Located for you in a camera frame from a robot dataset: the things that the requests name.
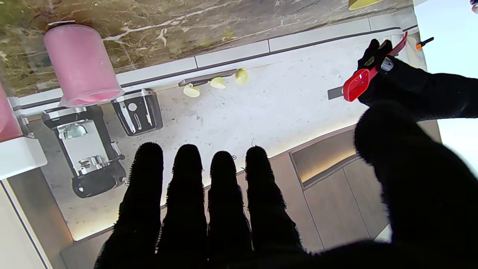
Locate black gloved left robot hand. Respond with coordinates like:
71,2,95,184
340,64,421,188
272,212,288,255
355,37,478,121

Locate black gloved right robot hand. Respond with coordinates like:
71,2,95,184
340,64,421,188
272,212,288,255
95,100,478,269

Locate red plastic spoon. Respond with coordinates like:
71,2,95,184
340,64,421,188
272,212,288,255
343,32,408,102

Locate pink container with white lid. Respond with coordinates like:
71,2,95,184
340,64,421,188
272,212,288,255
0,84,48,180

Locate yellow plastic bowl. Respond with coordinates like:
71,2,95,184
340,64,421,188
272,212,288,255
348,0,385,10

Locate dark cutting board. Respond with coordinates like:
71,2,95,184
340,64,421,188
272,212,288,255
179,68,238,87

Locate black espresso machine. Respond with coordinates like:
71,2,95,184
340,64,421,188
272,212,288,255
41,106,128,198

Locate pink measuring cup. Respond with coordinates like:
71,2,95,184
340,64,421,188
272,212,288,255
44,24,125,108

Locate tall brown cabinet panel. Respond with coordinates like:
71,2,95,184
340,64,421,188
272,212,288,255
0,176,73,269

